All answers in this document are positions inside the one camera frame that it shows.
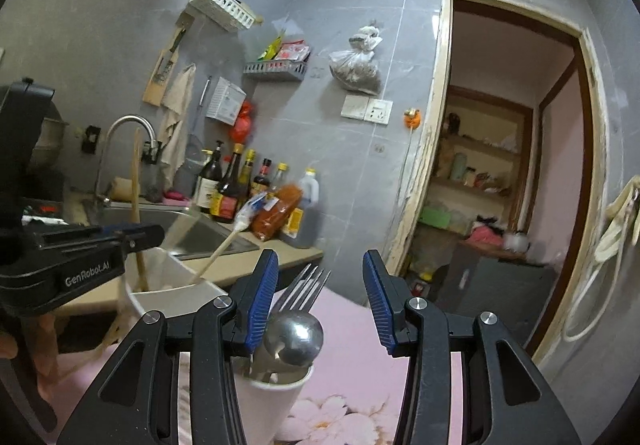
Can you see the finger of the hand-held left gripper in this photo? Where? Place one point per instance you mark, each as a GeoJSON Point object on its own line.
{"type": "Point", "coordinates": [145, 236]}

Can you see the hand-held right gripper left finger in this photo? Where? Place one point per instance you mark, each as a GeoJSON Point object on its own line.
{"type": "Point", "coordinates": [262, 295]}

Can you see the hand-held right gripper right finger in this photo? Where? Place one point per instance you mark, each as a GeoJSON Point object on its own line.
{"type": "Point", "coordinates": [380, 305]}

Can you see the metal fork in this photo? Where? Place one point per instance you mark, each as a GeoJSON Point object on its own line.
{"type": "Point", "coordinates": [305, 290]}

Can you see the round metal spoon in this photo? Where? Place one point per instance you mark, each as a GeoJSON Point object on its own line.
{"type": "Point", "coordinates": [295, 335]}

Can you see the wooden chopstick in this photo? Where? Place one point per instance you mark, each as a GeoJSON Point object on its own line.
{"type": "Point", "coordinates": [136, 175]}
{"type": "Point", "coordinates": [215, 255]}

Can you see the white utensil holder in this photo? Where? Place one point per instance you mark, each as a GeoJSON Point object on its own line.
{"type": "Point", "coordinates": [280, 405]}

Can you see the person's left hand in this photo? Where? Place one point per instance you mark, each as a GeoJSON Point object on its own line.
{"type": "Point", "coordinates": [37, 345]}

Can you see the red bottle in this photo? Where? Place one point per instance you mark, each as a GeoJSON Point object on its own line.
{"type": "Point", "coordinates": [420, 282]}

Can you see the steel sink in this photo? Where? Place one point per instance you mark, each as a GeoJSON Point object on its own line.
{"type": "Point", "coordinates": [200, 230]}

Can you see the pink floral tablecloth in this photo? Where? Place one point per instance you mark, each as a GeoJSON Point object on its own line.
{"type": "Point", "coordinates": [350, 375]}

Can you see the orange food packet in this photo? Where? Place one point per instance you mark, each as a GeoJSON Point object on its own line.
{"type": "Point", "coordinates": [275, 215]}

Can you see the dark oil jug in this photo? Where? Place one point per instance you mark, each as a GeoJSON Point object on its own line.
{"type": "Point", "coordinates": [307, 220]}

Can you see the white blue packet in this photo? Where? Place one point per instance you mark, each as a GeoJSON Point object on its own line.
{"type": "Point", "coordinates": [254, 207]}

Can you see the row of sauce bottles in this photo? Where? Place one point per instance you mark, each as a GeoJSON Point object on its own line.
{"type": "Point", "coordinates": [227, 190]}

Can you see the green container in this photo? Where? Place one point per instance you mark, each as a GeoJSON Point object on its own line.
{"type": "Point", "coordinates": [435, 217]}

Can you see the steel faucet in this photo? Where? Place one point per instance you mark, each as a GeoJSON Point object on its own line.
{"type": "Point", "coordinates": [125, 119]}

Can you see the dark grey cabinet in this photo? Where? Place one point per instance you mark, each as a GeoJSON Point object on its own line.
{"type": "Point", "coordinates": [500, 285]}

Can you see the beige towel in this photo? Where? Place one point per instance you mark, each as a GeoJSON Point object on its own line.
{"type": "Point", "coordinates": [177, 115]}

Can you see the pink cloth bundle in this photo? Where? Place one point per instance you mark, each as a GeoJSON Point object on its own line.
{"type": "Point", "coordinates": [485, 234]}

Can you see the metal skimmer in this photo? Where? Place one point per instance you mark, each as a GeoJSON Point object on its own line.
{"type": "Point", "coordinates": [202, 110]}

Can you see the red plastic bag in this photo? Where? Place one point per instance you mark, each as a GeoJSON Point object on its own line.
{"type": "Point", "coordinates": [242, 122]}

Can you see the metal pot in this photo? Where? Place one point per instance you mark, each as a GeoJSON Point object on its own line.
{"type": "Point", "coordinates": [516, 241]}

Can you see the white hanging box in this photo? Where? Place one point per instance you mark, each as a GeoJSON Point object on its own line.
{"type": "Point", "coordinates": [225, 100]}

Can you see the wooden cutting board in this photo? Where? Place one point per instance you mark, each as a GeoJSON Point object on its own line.
{"type": "Point", "coordinates": [160, 75]}

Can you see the wooden shelf unit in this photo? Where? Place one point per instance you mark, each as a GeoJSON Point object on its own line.
{"type": "Point", "coordinates": [480, 150]}

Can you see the yellow green packet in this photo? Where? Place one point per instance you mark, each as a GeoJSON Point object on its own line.
{"type": "Point", "coordinates": [270, 47]}

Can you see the hanging bag of dried goods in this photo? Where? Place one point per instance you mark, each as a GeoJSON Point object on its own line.
{"type": "Point", "coordinates": [357, 72]}

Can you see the red white packet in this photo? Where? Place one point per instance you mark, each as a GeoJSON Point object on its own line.
{"type": "Point", "coordinates": [295, 51]}

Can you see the white basket rack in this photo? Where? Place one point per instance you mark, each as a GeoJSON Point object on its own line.
{"type": "Point", "coordinates": [225, 7]}

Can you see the cream rubber glove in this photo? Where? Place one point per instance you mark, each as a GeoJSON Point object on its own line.
{"type": "Point", "coordinates": [635, 230]}
{"type": "Point", "coordinates": [622, 197]}

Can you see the black wall socket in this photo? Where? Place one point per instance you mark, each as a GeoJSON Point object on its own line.
{"type": "Point", "coordinates": [91, 139]}

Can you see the orange wall hook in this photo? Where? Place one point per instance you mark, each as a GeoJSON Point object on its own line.
{"type": "Point", "coordinates": [412, 119]}

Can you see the wooden door frame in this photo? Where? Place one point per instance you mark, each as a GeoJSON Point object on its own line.
{"type": "Point", "coordinates": [440, 125]}

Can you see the white wall switch socket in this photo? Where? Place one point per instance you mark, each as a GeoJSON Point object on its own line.
{"type": "Point", "coordinates": [365, 109]}

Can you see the grey wall rack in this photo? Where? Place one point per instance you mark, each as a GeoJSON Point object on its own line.
{"type": "Point", "coordinates": [275, 71]}

